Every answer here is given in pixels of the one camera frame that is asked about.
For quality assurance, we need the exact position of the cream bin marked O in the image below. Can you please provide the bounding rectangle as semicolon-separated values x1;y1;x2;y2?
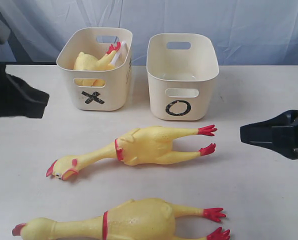
146;33;220;121

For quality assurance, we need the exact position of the whole rubber chicken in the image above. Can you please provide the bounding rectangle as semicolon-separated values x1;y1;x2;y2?
45;124;217;181
12;198;226;240

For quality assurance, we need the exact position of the headless rubber chicken body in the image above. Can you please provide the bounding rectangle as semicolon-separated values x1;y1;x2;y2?
73;41;122;87

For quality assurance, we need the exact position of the cream bin marked X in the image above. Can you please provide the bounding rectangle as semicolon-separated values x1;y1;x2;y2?
56;27;133;111

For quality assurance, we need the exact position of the rubber chicken head neck piece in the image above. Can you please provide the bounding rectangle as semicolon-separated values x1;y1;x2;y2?
108;41;129;70

